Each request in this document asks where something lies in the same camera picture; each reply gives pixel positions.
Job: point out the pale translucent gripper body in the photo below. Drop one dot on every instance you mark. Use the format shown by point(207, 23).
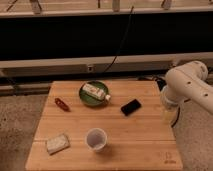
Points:
point(169, 114)

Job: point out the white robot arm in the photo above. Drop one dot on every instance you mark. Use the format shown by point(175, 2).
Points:
point(186, 81)

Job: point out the white tube with label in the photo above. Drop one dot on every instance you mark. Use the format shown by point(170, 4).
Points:
point(96, 92)

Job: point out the green round plate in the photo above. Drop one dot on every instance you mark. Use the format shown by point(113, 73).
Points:
point(89, 100)

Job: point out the grey white sponge block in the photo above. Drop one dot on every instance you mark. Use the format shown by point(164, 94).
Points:
point(56, 144)

